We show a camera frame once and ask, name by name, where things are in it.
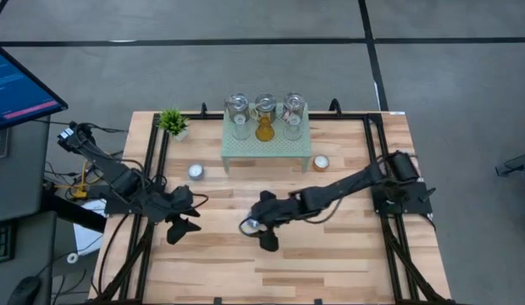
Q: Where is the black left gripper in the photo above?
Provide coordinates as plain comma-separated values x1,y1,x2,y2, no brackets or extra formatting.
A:
154,184,203,247

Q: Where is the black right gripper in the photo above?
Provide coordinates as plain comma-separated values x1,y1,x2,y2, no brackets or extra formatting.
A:
248,189,308,253

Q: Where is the orange patterned candle tin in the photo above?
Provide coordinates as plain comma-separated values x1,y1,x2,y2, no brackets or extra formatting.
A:
312,153,331,172

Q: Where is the amber glass candlestick holder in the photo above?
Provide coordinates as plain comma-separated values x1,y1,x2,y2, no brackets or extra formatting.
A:
254,116,275,143

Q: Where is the clear glass candlestick holder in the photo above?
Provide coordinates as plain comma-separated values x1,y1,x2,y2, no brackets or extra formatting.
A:
283,113,304,142
232,113,251,141

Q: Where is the tin can with cream label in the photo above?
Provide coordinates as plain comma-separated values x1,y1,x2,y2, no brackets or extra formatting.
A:
250,92,279,124

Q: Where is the tin can with brown label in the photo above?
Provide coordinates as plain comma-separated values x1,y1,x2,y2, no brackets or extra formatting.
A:
282,91,308,125

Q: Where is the tin can with grey-green label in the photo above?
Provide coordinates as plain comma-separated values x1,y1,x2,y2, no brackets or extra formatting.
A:
224,91,251,124

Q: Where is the green perforated metal shelf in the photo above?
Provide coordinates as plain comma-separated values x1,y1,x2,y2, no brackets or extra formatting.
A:
221,102,313,174

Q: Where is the white paper sheet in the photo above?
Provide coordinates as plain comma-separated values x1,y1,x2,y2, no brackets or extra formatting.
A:
72,198,108,256

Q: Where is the green plant in white pot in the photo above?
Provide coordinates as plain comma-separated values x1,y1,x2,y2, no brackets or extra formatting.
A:
156,108,191,142

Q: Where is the black diagonal bar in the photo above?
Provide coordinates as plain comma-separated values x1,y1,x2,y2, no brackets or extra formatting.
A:
41,189,108,234

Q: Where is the grey desk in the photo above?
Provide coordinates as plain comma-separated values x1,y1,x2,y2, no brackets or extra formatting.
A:
0,118,57,305

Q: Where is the black computer mouse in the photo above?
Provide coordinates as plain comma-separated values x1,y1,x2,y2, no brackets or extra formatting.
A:
7,275,44,305

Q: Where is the black keyboard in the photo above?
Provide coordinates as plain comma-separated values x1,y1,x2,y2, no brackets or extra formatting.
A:
0,219,16,266

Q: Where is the black computer monitor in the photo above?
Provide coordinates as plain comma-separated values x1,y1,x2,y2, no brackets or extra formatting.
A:
0,40,69,133

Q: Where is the dark grey equipment base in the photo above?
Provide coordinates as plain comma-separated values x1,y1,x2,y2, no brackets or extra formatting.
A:
495,150,525,178

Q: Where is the thick black cable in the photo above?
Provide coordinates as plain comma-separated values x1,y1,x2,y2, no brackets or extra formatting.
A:
96,211,132,297

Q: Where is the black aluminium rig frame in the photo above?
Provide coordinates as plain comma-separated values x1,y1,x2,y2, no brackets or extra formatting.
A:
87,100,458,305

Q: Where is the yellow cable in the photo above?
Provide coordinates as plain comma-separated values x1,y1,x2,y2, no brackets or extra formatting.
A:
54,158,102,201

